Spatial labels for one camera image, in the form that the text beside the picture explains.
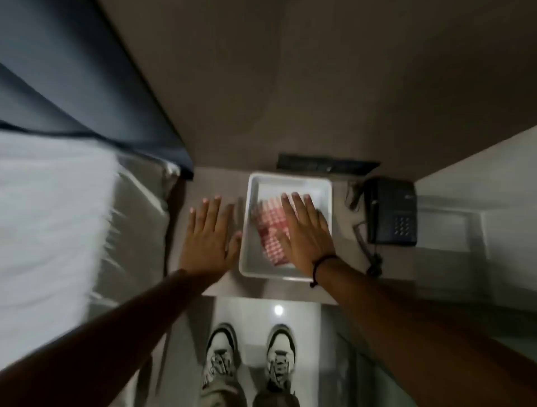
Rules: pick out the person's left hand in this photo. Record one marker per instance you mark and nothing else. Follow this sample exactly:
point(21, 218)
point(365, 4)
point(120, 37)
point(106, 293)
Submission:
point(207, 251)

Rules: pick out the person's left white sneaker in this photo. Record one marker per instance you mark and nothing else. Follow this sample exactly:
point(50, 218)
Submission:
point(221, 350)

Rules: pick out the person's right white sneaker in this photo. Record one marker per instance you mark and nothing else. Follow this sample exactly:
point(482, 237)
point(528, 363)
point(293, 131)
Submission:
point(280, 352)

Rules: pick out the black wristband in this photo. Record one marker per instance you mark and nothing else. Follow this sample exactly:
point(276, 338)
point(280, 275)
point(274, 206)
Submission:
point(321, 262)

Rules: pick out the person's left forearm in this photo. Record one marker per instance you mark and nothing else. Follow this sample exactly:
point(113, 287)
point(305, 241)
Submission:
point(96, 339)

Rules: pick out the dark wall switch panel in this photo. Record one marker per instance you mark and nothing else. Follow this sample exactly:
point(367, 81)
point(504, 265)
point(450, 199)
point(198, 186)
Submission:
point(327, 164)

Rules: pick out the person's right middle finger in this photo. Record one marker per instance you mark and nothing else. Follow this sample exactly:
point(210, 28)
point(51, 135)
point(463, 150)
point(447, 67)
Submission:
point(299, 209)

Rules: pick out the person's white sneaker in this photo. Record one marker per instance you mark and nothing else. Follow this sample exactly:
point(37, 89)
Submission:
point(221, 350)
point(280, 352)

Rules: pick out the person's trouser leg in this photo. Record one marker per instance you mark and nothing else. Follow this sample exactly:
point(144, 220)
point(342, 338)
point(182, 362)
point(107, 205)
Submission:
point(275, 397)
point(222, 396)

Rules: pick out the person's right trouser leg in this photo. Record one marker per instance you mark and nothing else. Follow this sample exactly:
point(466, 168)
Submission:
point(275, 397)

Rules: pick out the dark padded headboard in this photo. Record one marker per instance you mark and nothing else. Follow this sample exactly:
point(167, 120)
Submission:
point(75, 84)

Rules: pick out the person's right little finger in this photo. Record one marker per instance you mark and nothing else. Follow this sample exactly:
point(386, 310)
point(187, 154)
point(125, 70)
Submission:
point(323, 222)

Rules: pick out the black desk telephone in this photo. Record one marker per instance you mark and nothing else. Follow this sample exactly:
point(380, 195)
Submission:
point(390, 211)

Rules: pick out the person's left trouser leg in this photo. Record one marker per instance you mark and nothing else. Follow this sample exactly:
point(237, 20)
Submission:
point(222, 396)

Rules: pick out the bed with white sheet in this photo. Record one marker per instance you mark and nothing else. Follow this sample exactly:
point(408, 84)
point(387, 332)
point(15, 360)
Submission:
point(54, 235)

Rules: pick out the person's right thumb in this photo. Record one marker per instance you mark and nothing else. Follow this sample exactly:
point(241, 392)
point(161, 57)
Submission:
point(283, 245)

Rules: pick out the person's right forearm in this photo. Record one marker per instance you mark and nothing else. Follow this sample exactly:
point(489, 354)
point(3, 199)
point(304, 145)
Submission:
point(419, 335)

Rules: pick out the red checkered cloth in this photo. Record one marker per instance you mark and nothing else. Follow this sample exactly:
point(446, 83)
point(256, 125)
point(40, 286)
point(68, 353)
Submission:
point(270, 226)

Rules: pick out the person's left little finger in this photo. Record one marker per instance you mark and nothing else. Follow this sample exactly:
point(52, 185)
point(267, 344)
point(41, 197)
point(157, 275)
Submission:
point(192, 222)

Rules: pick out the person's left middle finger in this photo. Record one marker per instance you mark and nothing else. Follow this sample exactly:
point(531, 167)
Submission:
point(216, 214)

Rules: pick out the person's left thumb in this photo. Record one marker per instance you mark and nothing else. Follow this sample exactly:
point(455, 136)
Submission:
point(235, 249)

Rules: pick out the white rectangular tray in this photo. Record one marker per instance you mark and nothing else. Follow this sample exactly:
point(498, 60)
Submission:
point(262, 184)

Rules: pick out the person's right hand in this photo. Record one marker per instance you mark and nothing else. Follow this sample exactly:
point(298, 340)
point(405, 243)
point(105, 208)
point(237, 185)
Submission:
point(308, 245)

